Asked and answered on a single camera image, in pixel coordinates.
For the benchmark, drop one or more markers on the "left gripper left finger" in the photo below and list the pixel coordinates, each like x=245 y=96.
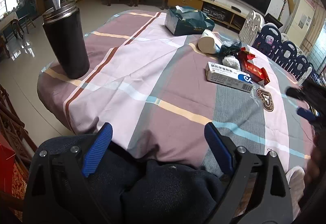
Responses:
x=96 y=149

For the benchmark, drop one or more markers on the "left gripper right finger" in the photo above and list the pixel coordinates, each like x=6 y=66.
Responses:
x=222 y=148

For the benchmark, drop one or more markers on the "white lined trash bin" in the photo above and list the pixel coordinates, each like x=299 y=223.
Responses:
x=295 y=179

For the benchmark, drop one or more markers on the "red cigarette box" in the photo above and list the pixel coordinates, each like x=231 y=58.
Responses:
x=258 y=75

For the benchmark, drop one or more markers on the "white blue medicine box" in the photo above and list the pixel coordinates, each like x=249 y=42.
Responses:
x=229 y=77

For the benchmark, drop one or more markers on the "navy plastic baby fence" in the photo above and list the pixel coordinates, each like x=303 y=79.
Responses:
x=284 y=53

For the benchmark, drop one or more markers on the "white standing air conditioner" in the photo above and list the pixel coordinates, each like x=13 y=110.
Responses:
x=300 y=21

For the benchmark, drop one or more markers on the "crumpled white tissue ball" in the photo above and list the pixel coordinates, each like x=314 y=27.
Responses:
x=232 y=62

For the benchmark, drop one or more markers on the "small dark green wrapper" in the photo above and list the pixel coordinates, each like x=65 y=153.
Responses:
x=230 y=48

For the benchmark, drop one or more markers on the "white plastic baby fence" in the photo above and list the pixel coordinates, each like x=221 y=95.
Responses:
x=251 y=28

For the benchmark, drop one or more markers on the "black thermos cup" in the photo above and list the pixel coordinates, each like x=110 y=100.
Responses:
x=63 y=28

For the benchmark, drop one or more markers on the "yellow tv cabinet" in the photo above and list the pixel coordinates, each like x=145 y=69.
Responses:
x=222 y=14

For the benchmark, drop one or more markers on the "dark green tissue box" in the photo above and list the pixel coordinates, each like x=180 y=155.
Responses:
x=187 y=21

